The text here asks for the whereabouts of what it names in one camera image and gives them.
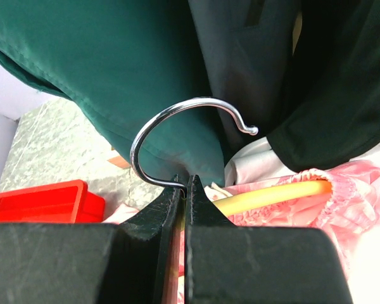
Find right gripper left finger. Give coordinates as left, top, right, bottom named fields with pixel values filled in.
left=0, top=187, right=183, bottom=303

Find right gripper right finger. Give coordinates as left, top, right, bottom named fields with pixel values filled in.
left=184, top=175, right=352, bottom=303

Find yellow clothes hanger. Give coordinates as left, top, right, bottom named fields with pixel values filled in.
left=130, top=98, right=332, bottom=215

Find pink patterned shorts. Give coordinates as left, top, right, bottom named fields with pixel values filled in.
left=104, top=160, right=380, bottom=304

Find black shorts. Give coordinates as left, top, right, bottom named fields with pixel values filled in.
left=267, top=1, right=380, bottom=172

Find teal green shorts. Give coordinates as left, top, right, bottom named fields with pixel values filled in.
left=0, top=0, right=229, bottom=187

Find dark grey shorts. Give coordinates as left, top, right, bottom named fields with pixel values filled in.
left=186, top=0, right=301, bottom=156

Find red plastic tray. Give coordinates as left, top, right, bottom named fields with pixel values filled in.
left=0, top=180, right=105, bottom=224

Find wooden clothes rack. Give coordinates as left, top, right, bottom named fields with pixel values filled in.
left=108, top=156, right=130, bottom=169

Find white cloth basket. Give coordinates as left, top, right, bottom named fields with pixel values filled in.
left=223, top=136, right=380, bottom=304

